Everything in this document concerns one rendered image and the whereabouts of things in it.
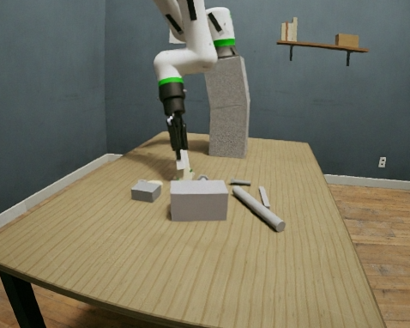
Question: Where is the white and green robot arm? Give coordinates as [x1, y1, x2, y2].
[153, 0, 239, 103]

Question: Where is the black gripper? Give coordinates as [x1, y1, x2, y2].
[163, 98, 190, 170]

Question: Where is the grey flat bar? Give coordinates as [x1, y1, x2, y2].
[259, 186, 270, 210]

